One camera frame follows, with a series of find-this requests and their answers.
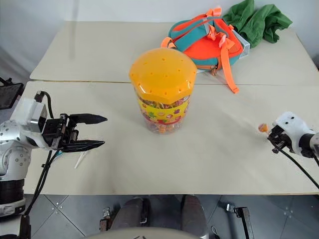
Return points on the clear plastic box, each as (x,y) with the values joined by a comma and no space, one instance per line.
(243,46)

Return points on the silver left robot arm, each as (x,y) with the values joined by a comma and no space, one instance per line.
(15,154)

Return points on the orange lollipop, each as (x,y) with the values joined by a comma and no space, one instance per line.
(263,128)

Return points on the clear plastic lollipop jar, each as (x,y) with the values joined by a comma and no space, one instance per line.
(163,114)

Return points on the black metal table leg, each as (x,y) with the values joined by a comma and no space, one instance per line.
(243,220)

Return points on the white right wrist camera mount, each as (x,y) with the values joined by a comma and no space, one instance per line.
(292,124)

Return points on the dark rounded shape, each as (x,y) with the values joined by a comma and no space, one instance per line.
(130,214)
(193,214)

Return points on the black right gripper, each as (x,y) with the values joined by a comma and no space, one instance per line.
(282,140)

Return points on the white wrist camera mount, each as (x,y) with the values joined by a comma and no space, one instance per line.
(28,112)
(292,124)

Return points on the teal wrapped lollipop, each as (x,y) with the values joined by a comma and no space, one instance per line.
(58,155)

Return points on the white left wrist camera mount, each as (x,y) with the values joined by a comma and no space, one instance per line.
(28,112)

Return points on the orange and teal backpack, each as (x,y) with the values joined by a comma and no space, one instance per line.
(207,47)

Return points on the green cloth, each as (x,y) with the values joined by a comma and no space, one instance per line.
(256,22)

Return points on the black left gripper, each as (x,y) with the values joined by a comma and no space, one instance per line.
(56,130)

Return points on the white stick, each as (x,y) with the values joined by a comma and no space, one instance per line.
(81,160)

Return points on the orange plastic jar lid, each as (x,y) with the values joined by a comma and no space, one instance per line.
(162,72)

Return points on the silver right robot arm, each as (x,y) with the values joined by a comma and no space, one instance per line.
(311,145)

